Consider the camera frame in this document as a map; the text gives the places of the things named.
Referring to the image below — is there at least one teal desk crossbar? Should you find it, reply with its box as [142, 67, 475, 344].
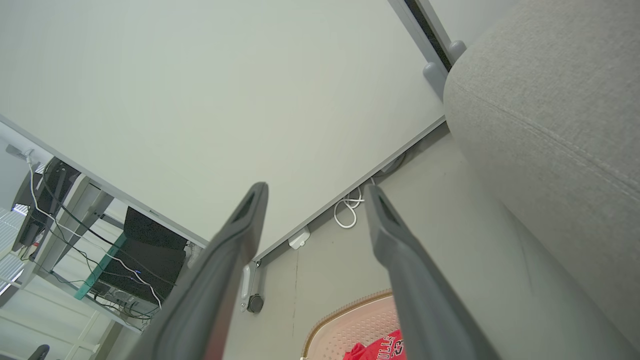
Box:
[74, 232, 127, 301]

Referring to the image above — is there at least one coiled white cable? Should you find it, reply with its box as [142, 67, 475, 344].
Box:
[333, 185, 366, 230]

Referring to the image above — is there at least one beige perforated laundry basket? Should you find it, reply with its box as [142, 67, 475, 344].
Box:
[301, 290, 407, 360]

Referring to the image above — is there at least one long white cable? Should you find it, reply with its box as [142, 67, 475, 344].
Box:
[25, 150, 163, 308]

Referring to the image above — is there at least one large white partition panel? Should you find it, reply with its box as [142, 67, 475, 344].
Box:
[0, 0, 446, 262]

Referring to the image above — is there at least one black computer tower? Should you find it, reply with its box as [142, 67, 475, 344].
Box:
[97, 206, 188, 306]

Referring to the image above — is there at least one grey desk frame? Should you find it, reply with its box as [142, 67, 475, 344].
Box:
[30, 175, 131, 301]

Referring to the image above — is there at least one grey fabric sofa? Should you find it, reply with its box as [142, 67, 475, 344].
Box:
[443, 0, 640, 353]

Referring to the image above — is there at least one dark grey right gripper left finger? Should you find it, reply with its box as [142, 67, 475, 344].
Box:
[125, 182, 269, 360]

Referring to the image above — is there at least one red jersey with white print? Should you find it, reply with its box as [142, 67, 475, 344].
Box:
[342, 329, 406, 360]

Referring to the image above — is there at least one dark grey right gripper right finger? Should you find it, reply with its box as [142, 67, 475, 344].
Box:
[363, 183, 501, 360]

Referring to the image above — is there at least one small white plastic box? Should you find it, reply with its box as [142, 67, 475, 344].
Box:
[288, 227, 311, 250]

